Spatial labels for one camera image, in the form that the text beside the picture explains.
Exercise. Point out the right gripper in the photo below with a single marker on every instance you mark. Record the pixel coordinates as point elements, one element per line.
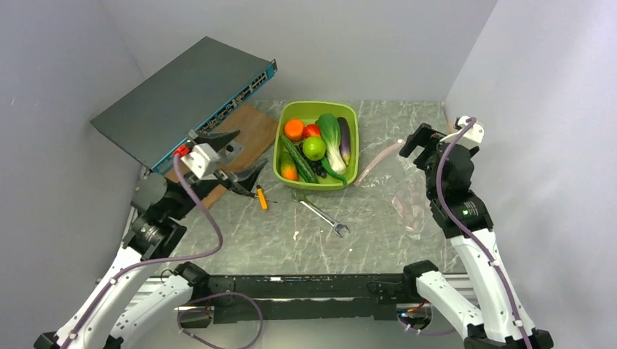
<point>426,137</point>

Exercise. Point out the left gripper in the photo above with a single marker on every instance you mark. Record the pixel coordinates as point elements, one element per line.
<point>246,182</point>

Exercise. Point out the clear zip top bag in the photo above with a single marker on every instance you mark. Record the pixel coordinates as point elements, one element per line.
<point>390,194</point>

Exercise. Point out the orange green mango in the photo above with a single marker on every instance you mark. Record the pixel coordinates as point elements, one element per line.
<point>287,167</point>

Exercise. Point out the green cucumber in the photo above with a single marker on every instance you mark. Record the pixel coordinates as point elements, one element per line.
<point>304,170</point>

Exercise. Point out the green apple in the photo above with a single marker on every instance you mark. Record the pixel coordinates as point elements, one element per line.
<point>314,148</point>

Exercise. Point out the red apple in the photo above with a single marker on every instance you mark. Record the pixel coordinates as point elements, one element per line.
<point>311,130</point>

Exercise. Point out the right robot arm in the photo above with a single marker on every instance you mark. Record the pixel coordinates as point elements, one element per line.
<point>497,319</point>

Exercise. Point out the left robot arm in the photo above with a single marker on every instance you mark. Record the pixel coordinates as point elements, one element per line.
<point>146,280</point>

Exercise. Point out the wooden board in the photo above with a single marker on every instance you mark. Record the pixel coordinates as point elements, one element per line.
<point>257,134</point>

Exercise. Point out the orange tangerine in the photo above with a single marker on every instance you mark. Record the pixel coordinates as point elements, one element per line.
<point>293,130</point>

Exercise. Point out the purple eggplant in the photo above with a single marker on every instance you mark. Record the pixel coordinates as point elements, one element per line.
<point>345,143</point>

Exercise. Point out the black grape bunch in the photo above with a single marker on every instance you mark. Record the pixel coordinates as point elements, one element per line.
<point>318,168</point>

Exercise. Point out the green plastic basin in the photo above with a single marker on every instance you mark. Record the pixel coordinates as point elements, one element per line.
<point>309,111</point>

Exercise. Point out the bok choy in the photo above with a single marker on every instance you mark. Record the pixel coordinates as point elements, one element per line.
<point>331,134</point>

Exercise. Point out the silver wrench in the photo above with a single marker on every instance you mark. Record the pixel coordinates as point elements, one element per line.
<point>340,228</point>

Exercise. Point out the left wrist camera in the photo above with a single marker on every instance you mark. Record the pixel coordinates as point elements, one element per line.
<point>202,160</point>

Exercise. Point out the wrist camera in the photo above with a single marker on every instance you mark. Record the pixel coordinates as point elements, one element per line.
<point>202,160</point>
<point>468,133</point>

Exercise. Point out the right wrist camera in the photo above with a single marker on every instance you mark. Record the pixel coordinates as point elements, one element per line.
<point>468,133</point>

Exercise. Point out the yellow handled screwdriver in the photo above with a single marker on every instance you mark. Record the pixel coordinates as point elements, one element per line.
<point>258,194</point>

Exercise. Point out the grey network switch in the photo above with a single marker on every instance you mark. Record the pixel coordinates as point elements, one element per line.
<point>197,91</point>

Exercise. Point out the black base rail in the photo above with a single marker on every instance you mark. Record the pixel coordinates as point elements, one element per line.
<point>231,299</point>

